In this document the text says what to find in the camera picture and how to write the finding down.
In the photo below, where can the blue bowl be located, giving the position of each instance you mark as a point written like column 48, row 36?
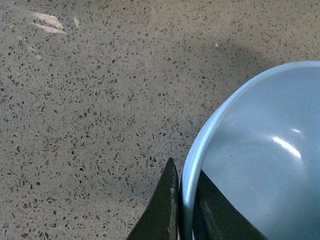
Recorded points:
column 261, row 149

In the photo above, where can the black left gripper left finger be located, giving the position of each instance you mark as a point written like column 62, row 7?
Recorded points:
column 159, row 221

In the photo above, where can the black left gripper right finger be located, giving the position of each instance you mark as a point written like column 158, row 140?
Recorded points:
column 215, row 218

